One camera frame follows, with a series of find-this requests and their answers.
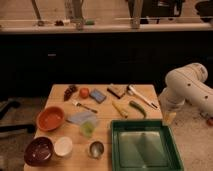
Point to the light blue cloth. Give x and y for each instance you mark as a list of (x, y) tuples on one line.
[(81, 117)]

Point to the small white bowl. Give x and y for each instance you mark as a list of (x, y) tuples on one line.
[(63, 146)]

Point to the dark grape bunch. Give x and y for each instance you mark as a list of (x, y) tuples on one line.
[(69, 91)]

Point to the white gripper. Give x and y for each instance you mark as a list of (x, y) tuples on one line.
[(168, 111)]

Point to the silver fork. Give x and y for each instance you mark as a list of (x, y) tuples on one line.
[(81, 105)]

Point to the orange bowl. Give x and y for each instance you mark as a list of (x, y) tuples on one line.
[(50, 118)]

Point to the green cucumber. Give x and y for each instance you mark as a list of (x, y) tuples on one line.
[(139, 108)]

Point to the dark purple bowl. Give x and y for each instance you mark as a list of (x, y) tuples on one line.
[(38, 152)]

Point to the green plastic cup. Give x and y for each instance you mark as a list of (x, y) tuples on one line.
[(87, 127)]

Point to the brown block eraser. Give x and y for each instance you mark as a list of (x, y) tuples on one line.
[(117, 91)]

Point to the red tomato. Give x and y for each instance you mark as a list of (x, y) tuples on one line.
[(84, 93)]

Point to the blue sponge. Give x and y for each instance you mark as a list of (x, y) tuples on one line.
[(98, 96)]

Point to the green plastic tray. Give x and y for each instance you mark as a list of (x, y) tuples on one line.
[(143, 145)]

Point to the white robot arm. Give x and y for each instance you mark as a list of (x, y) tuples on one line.
[(186, 83)]

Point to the small metal cup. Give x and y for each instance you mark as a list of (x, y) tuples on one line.
[(96, 149)]

